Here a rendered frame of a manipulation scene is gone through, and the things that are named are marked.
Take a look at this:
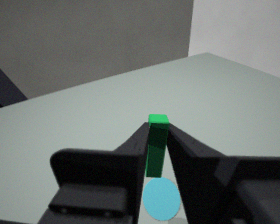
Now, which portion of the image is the cyan circle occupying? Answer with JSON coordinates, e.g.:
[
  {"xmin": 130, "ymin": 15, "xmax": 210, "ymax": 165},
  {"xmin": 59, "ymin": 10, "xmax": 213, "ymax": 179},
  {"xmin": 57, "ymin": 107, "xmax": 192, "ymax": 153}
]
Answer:
[{"xmin": 143, "ymin": 177, "xmax": 180, "ymax": 221}]

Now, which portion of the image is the green rectangular post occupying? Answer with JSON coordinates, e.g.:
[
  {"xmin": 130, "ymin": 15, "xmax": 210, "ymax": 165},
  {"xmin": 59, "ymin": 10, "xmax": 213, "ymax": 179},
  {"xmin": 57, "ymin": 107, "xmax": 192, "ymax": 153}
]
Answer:
[{"xmin": 145, "ymin": 114, "xmax": 170, "ymax": 178}]

